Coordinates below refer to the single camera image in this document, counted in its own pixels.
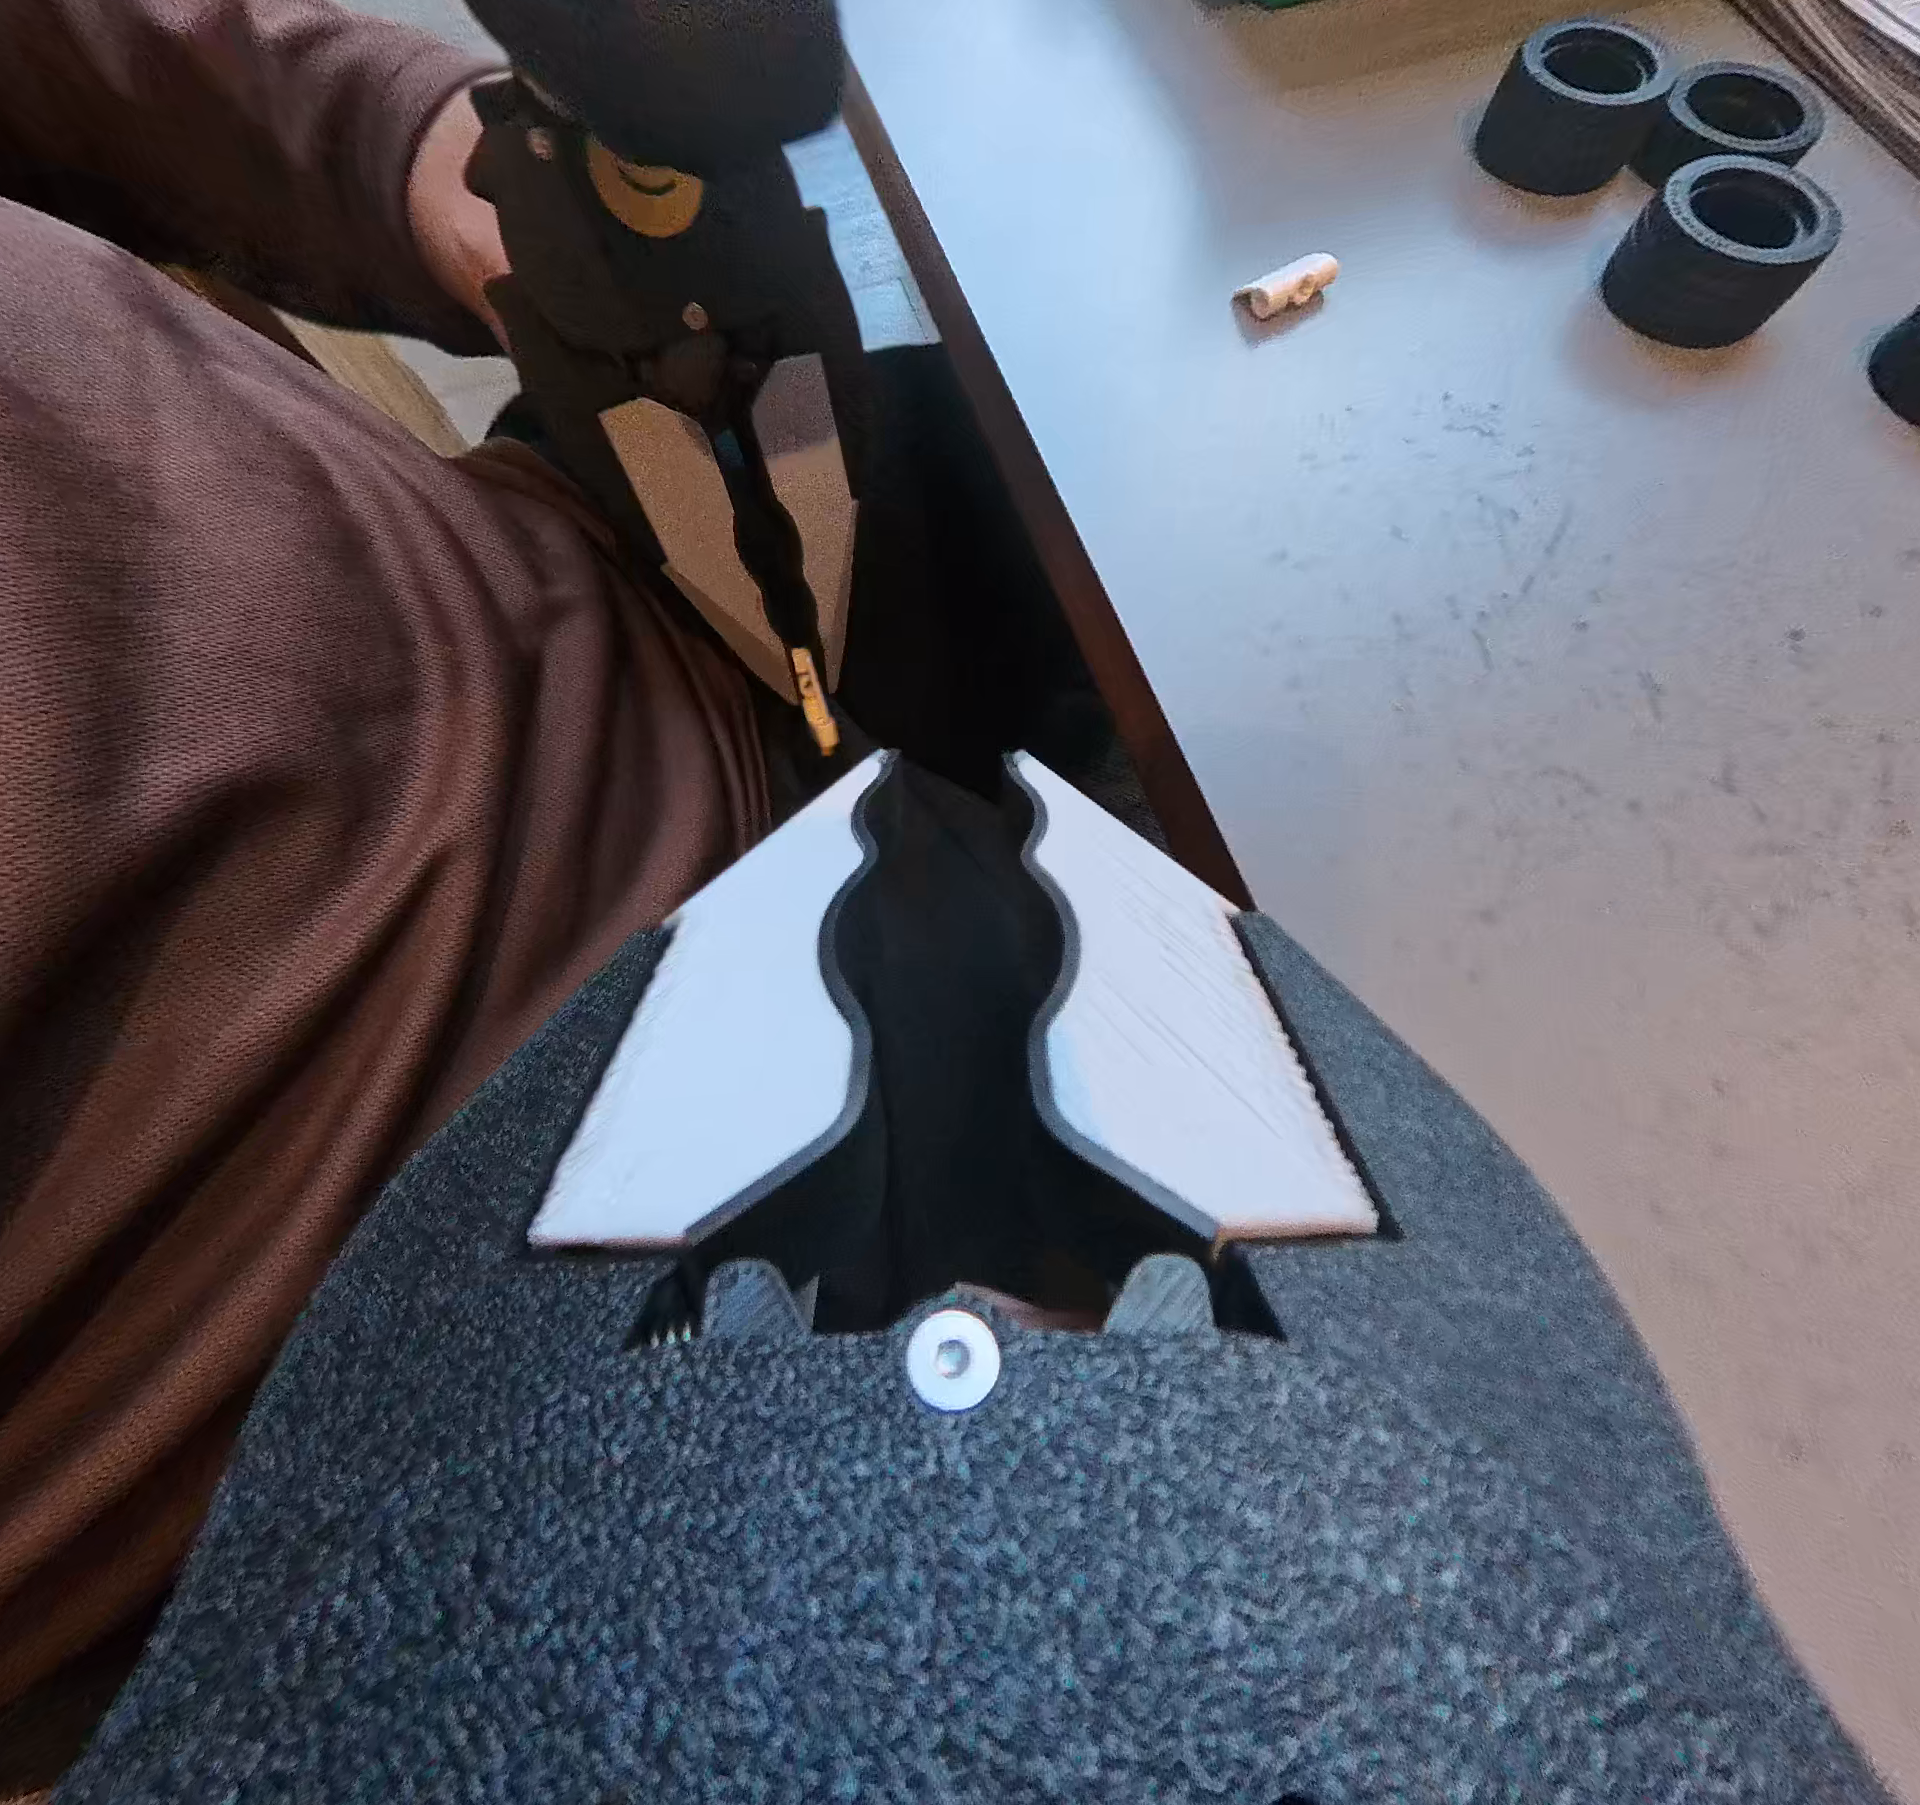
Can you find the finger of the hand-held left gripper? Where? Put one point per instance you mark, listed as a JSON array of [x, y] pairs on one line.
[[684, 499], [818, 560]]

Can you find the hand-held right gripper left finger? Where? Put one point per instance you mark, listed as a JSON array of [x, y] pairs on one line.
[[706, 1085]]

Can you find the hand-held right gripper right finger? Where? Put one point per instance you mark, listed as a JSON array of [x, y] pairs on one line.
[[1201, 1068]]

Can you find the yellow brick axle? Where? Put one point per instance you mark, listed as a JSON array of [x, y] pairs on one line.
[[814, 702]]

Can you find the white brick connector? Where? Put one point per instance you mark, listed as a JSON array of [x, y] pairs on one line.
[[1283, 288]]

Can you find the white instruction booklet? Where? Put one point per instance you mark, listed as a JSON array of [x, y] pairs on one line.
[[1846, 4]]

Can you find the person's left forearm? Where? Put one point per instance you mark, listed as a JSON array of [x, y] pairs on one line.
[[196, 49]]

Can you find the grey desk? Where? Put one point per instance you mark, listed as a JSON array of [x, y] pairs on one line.
[[1500, 634]]

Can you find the person's left hand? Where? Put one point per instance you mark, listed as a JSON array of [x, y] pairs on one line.
[[459, 214]]

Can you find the person's black pants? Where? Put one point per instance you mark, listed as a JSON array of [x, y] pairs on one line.
[[959, 560]]

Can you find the person's brown shirt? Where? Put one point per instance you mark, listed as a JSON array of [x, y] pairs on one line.
[[301, 785]]

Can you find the black toy tyre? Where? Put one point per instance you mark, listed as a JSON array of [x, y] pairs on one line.
[[1897, 372], [1793, 139], [1680, 298], [1547, 139]]

